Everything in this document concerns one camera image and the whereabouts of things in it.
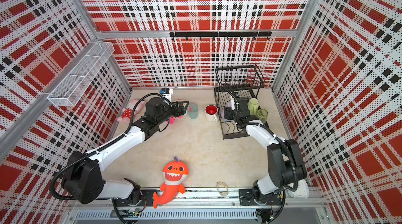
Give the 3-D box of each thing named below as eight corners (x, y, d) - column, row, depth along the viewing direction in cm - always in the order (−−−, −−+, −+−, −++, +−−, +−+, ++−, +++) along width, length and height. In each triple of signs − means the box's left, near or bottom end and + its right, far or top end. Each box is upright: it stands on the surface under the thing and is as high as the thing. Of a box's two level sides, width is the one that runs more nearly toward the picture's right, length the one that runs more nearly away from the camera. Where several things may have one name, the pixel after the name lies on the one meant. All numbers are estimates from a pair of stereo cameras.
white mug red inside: (205, 123, 102) (204, 117, 96) (205, 110, 108) (205, 104, 103) (217, 123, 102) (218, 117, 96) (217, 110, 108) (217, 104, 103)
